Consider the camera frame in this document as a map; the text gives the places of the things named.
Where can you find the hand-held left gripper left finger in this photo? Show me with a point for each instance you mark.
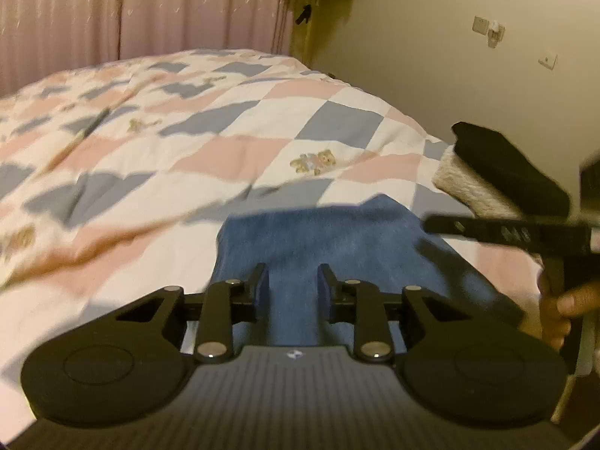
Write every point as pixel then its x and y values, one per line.
pixel 262 287

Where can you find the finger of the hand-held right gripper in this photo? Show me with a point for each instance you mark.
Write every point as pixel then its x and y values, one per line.
pixel 506 232

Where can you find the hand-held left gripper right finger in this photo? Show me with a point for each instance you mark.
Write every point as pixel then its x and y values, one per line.
pixel 324 290

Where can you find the blue denim jeans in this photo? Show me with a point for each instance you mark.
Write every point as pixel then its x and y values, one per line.
pixel 300 239

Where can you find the person's right hand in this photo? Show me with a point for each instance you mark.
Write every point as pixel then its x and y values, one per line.
pixel 574 302

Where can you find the white fluffy cushion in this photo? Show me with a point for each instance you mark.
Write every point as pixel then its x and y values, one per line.
pixel 468 187

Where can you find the black cloth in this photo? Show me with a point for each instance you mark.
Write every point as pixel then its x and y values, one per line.
pixel 511 168

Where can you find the pink grey checkered quilt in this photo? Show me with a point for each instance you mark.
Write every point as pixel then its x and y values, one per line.
pixel 234 117

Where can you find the pink curtain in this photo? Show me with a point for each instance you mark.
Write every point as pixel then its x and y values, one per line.
pixel 140 9

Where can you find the white wall socket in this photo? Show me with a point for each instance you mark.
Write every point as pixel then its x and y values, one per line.
pixel 547 60

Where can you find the white wall plug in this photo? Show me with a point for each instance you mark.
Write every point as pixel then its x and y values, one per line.
pixel 495 33

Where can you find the white wall switch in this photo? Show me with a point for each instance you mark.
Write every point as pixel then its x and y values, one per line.
pixel 480 24

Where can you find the black wall clip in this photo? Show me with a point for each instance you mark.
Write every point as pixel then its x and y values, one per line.
pixel 303 13

